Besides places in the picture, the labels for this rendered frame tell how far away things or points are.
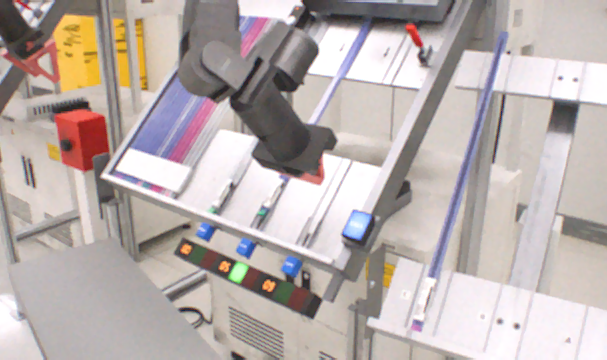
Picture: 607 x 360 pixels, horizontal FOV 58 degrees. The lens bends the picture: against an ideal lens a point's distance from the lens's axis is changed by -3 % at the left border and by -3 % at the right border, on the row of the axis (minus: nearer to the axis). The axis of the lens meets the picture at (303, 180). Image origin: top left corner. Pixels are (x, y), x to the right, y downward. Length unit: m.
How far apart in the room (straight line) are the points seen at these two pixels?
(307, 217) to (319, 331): 0.56
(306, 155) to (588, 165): 2.21
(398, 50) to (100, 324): 0.77
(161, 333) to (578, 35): 2.20
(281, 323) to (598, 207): 1.73
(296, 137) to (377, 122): 2.49
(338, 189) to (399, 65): 0.29
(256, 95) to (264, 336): 1.14
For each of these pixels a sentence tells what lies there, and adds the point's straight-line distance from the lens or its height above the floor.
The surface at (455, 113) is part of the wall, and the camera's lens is 2.95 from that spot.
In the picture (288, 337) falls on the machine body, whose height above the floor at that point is 0.22.
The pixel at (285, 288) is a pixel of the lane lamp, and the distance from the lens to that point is 1.00.
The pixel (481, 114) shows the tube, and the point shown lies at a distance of 0.90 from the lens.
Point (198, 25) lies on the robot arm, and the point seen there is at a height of 1.13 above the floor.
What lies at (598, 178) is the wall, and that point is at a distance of 2.81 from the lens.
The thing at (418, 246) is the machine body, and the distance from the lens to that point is 1.25.
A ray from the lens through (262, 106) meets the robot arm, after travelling 0.64.
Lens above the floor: 1.19
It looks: 21 degrees down
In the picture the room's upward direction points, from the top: straight up
